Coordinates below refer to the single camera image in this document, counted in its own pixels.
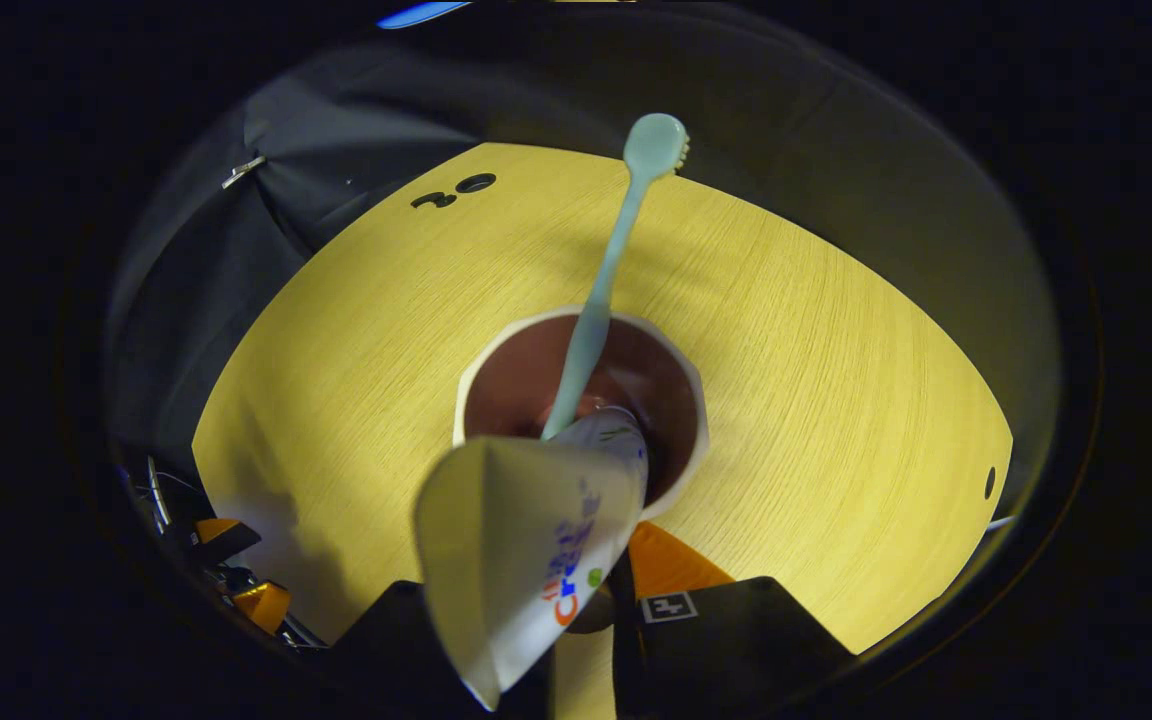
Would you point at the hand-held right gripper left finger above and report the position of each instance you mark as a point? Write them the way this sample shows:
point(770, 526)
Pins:
point(396, 640)

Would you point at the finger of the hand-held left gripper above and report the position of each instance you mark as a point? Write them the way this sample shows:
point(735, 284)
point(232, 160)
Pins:
point(261, 606)
point(224, 535)

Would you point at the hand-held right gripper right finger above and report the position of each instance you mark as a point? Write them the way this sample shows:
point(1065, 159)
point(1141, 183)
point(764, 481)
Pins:
point(736, 640)

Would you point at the white toothpaste tube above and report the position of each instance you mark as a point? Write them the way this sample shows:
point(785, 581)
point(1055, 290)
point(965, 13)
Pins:
point(506, 540)

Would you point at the beige cup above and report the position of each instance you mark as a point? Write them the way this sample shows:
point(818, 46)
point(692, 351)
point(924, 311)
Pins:
point(516, 380)

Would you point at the pale green toothbrush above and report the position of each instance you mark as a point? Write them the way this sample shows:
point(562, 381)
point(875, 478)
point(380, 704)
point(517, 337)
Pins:
point(596, 310)

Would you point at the wooden desktop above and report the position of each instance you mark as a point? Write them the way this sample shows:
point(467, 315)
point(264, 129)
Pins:
point(836, 400)

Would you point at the metal cloth clip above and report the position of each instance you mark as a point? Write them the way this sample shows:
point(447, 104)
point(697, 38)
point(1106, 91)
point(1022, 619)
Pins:
point(243, 170)

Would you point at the black backdrop cloth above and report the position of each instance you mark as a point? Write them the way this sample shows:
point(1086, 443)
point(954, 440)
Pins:
point(436, 90)

